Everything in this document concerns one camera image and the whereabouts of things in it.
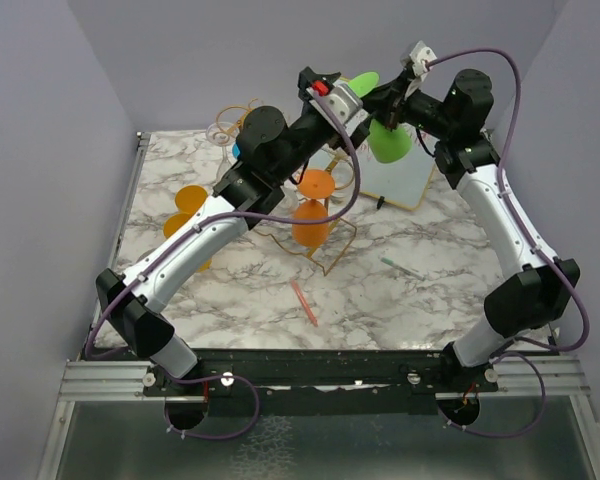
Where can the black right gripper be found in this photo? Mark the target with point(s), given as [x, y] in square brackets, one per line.
[389, 100]

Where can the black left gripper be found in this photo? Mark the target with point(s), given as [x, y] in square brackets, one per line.
[305, 80]

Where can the green plastic wine glass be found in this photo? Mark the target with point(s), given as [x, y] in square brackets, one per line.
[387, 145]

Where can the clear tall wine glass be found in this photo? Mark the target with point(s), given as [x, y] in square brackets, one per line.
[223, 134]

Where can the blue plastic wine glass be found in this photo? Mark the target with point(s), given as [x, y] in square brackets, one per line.
[237, 149]

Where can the orange plastic wine glass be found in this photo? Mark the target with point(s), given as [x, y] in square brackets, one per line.
[316, 186]

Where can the yellow plastic wine glass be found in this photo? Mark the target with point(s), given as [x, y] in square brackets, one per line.
[201, 265]
[188, 201]

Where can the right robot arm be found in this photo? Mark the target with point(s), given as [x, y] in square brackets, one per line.
[538, 283]

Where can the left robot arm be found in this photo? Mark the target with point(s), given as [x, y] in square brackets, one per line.
[270, 152]

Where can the yellow framed whiteboard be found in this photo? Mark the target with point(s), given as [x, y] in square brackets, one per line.
[402, 183]

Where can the white green marker pen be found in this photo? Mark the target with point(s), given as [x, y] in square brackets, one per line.
[412, 273]

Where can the red marker pen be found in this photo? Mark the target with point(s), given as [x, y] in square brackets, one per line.
[303, 302]

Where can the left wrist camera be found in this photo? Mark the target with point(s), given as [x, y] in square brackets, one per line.
[339, 101]

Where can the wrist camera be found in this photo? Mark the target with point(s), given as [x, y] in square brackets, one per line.
[416, 61]
[339, 101]

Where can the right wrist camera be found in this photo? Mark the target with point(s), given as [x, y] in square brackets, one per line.
[416, 61]

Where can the gold wire wine glass rack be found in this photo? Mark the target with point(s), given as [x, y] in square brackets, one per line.
[237, 114]

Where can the black metal base frame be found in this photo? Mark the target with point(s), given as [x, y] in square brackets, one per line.
[327, 382]

